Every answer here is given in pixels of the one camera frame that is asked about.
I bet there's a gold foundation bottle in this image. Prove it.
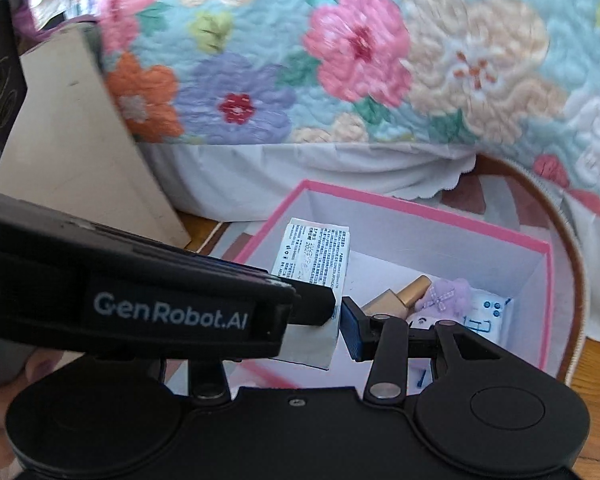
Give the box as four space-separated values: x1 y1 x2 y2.
362 275 431 320

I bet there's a white small tissue pack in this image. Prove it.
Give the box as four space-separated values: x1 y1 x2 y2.
272 218 350 370

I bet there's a purple plush toy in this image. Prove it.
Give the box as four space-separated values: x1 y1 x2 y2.
406 278 472 330

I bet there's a blue wet wipes pack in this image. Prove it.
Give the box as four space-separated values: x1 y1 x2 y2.
462 289 514 344

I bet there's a left hand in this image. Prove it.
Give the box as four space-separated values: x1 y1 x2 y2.
0 349 64 470

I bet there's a pink cardboard box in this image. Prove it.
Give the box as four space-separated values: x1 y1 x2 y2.
236 181 554 368

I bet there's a beige wooden cabinet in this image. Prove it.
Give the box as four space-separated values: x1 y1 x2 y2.
0 27 189 248

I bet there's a floral quilt bedspread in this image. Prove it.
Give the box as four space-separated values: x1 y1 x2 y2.
0 0 600 344

